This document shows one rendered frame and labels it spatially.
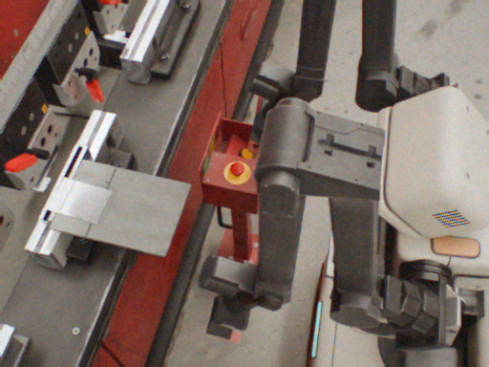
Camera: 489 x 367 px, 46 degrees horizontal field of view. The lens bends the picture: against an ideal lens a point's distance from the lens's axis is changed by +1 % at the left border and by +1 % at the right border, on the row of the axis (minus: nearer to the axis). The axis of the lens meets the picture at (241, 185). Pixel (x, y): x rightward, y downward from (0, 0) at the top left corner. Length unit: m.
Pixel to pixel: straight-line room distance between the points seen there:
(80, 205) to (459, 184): 0.79
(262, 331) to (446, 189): 1.41
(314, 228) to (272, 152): 1.78
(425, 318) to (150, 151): 0.83
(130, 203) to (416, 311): 0.65
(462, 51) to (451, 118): 2.10
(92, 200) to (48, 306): 0.26
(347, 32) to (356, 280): 2.25
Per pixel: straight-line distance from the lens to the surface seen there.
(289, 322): 2.19
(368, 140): 0.60
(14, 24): 1.01
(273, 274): 0.86
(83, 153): 1.37
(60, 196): 1.32
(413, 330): 0.96
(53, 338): 1.34
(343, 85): 2.76
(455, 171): 0.88
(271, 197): 0.58
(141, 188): 1.29
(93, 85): 1.20
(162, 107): 1.57
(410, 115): 0.97
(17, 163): 1.01
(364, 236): 0.71
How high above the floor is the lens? 2.10
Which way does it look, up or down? 60 degrees down
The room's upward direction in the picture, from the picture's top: 3 degrees counter-clockwise
